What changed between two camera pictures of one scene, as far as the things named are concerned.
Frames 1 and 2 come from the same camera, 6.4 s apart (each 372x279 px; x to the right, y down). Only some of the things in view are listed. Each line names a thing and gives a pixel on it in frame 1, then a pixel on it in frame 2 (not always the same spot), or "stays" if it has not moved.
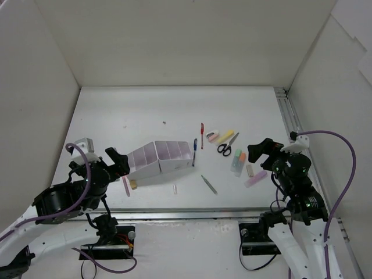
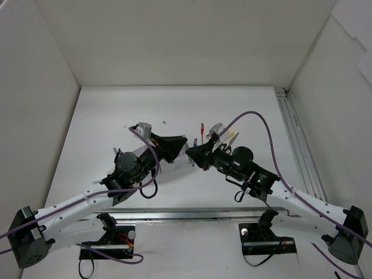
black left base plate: (120, 247) stays
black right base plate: (254, 242) stays
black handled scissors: (225, 149) stays
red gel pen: (202, 131) stays
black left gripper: (113, 166) → (162, 149)
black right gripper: (267, 153) → (209, 154)
